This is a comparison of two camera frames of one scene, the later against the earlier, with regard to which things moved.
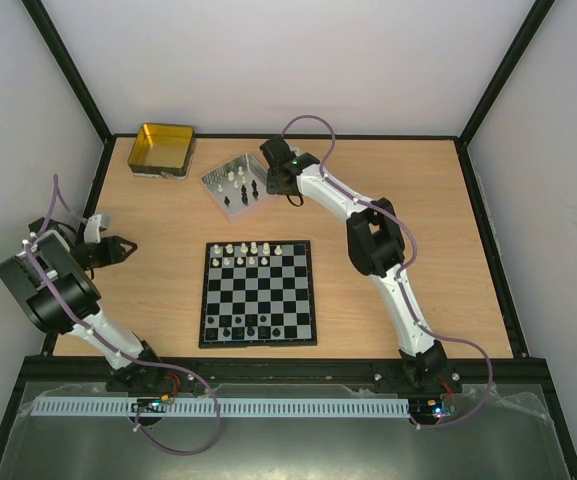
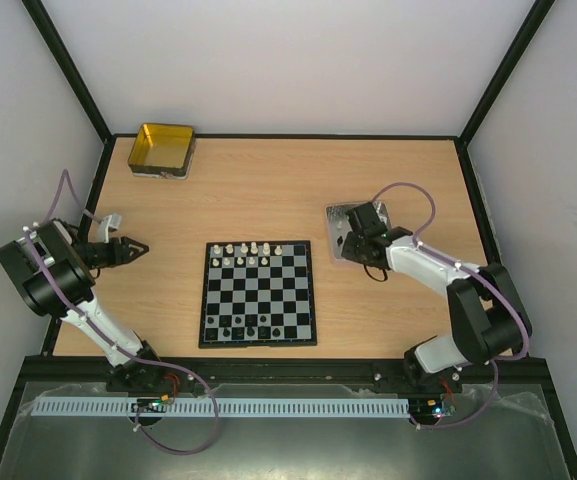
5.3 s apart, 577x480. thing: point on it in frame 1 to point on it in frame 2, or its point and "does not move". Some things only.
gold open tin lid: x=163 y=151 does not move
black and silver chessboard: x=257 y=294 does not move
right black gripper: x=276 y=183 to x=356 y=243
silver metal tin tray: x=237 y=183 to x=339 y=224
